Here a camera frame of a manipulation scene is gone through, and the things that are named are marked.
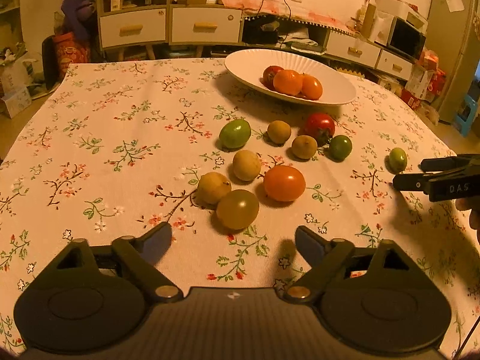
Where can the small green fruit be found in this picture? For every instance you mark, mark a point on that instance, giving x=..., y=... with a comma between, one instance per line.
x=397, y=160

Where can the blue plastic stool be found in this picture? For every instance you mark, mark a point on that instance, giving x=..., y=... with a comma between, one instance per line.
x=465, y=116

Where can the grey refrigerator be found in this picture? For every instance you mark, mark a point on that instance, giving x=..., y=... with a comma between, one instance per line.
x=453, y=34

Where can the purple plush toy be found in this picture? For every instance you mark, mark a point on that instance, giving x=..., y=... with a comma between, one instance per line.
x=81, y=19

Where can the brown longan upper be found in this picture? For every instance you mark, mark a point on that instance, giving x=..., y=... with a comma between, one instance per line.
x=279, y=132

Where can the large orange fruit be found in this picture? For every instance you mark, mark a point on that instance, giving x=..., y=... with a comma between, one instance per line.
x=288, y=82

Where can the olive green tomato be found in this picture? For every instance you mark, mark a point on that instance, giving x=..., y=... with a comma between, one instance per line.
x=238, y=209

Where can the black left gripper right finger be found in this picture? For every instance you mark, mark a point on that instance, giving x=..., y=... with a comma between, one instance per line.
x=326, y=259

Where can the pink cloth on shelf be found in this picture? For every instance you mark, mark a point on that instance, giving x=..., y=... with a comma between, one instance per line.
x=288, y=10

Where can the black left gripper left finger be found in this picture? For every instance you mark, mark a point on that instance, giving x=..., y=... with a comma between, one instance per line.
x=138, y=256

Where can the long low tv shelf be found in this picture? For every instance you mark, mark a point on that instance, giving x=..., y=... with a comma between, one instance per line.
x=321, y=36

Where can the orange tomato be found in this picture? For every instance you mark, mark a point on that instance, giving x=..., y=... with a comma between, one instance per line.
x=284, y=183

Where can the microwave oven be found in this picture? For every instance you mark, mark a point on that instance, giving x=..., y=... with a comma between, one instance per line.
x=396, y=34

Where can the floral tablecloth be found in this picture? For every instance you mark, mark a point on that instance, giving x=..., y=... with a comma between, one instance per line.
x=120, y=147

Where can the white ribbed plate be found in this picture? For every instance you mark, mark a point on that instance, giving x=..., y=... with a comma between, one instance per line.
x=248, y=66

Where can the white drawer cabinet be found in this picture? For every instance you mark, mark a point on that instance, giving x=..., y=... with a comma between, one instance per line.
x=206, y=26
x=127, y=24

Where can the yellow lemon fruit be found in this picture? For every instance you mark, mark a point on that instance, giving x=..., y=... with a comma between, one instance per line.
x=212, y=187

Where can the red tomato in plate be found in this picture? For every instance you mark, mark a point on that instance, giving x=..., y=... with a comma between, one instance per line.
x=269, y=75

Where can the left white drawer cabinet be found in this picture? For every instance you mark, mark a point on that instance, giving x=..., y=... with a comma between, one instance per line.
x=127, y=24

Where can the right hand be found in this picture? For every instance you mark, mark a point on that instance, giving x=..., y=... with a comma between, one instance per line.
x=472, y=205

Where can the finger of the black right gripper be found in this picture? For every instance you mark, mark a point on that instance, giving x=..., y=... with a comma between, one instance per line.
x=413, y=182
x=448, y=163

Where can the green tomato near red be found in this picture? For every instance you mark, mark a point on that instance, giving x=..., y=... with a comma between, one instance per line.
x=340, y=147

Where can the green tomato left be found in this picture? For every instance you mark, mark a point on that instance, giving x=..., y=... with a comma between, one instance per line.
x=235, y=134

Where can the large red tomato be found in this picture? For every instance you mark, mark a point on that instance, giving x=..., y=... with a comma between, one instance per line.
x=321, y=127

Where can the orange mandarin in plate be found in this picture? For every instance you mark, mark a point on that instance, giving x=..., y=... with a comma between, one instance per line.
x=312, y=89

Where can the yellow round fruit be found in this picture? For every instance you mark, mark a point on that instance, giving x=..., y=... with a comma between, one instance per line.
x=246, y=165

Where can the middle white drawer cabinet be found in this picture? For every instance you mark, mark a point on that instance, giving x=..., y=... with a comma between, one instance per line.
x=206, y=26

